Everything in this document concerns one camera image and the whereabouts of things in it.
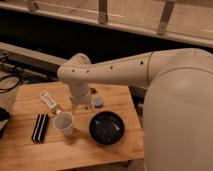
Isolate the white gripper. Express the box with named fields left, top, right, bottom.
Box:
left=70, top=96, right=92, bottom=113

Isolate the white ceramic cup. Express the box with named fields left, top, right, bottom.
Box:
left=54, top=112, right=74, bottom=136

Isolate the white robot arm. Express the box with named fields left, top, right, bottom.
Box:
left=57, top=48, right=213, bottom=171

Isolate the black ceramic bowl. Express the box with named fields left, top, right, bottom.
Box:
left=89, top=111, right=125, bottom=145

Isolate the blue sponge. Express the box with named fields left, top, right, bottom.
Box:
left=94, top=97, right=103, bottom=108

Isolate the small dark red object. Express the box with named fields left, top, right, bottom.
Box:
left=90, top=88, right=97, bottom=94

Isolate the white tube with cap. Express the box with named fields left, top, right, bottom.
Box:
left=40, top=91, right=62, bottom=115

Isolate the black striped rectangular block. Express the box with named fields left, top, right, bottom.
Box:
left=31, top=114, right=49, bottom=143

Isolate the dark object at left edge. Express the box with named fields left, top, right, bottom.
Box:
left=0, top=107, right=10, bottom=139

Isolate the black cable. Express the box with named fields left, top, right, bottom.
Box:
left=0, top=73, right=23, bottom=94

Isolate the metal railing bracket middle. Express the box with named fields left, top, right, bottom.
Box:
left=98, top=0, right=108, bottom=24

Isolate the metal railing bracket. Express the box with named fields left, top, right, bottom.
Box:
left=157, top=0, right=176, bottom=35
left=98, top=0, right=108, bottom=24

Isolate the metal railing bracket right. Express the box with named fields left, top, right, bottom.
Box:
left=157, top=0, right=176, bottom=35

